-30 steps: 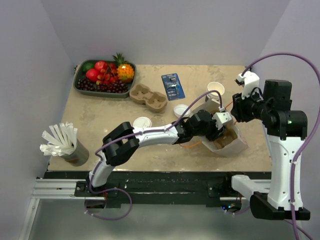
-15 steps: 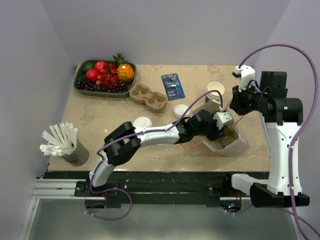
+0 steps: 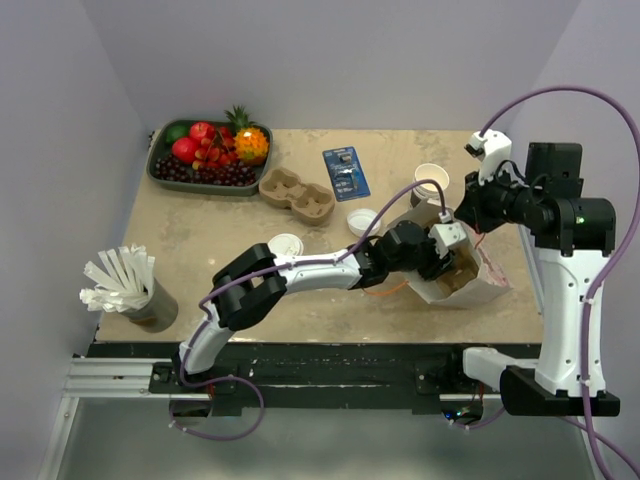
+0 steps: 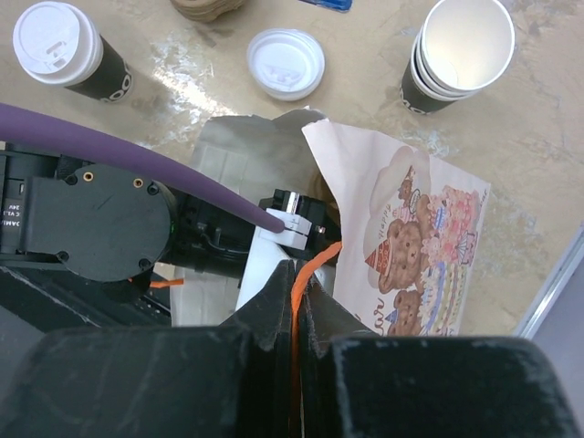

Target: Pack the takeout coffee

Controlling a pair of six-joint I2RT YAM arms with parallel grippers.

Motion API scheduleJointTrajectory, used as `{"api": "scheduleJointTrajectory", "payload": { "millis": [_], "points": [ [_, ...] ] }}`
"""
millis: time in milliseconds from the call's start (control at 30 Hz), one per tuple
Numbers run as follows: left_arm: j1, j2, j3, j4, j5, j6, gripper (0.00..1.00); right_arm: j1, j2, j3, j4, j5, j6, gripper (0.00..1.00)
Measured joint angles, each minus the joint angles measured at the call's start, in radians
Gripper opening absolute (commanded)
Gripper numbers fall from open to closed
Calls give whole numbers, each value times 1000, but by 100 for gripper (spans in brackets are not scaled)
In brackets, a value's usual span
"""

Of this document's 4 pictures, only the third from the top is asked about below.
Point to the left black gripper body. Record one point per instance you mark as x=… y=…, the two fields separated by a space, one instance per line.
x=427 y=262

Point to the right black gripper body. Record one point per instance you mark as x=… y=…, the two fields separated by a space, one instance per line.
x=493 y=202

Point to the pulp cup carrier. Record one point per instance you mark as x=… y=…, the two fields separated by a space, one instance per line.
x=309 y=203
x=463 y=270

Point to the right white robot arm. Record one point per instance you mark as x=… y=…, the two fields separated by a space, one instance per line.
x=575 y=238

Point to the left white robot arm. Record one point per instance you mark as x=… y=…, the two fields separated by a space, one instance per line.
x=247 y=289

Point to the blue blister pack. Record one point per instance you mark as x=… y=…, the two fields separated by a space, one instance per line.
x=346 y=174

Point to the stack of paper cups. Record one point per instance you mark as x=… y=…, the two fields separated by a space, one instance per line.
x=427 y=191

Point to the spare white cup lid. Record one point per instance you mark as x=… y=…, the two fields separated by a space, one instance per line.
x=361 y=220

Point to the orange pineapple toy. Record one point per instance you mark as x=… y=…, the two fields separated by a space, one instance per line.
x=251 y=144

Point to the red cherries bunch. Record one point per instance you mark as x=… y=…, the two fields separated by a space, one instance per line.
x=220 y=152

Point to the red apple back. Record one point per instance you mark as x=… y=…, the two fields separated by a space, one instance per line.
x=202 y=133

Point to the red apple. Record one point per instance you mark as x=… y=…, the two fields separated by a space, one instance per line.
x=202 y=133
x=185 y=149

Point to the red apple front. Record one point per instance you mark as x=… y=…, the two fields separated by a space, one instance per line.
x=185 y=149

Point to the grey straw holder cup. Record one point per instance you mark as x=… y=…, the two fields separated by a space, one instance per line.
x=158 y=314

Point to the dark red grape bunch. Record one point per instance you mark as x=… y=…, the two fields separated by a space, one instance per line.
x=227 y=172

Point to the green apple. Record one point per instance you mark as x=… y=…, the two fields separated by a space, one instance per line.
x=176 y=132

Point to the grey fruit tray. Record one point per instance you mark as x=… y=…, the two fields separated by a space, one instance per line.
x=158 y=148

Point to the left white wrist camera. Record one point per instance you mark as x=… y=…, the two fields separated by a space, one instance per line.
x=447 y=233

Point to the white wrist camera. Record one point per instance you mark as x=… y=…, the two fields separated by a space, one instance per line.
x=447 y=233
x=491 y=148

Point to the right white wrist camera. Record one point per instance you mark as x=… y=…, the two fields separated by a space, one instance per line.
x=491 y=148

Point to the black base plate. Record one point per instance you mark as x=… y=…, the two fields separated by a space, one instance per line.
x=374 y=376

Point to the aluminium frame rail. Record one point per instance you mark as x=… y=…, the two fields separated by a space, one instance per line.
x=109 y=426

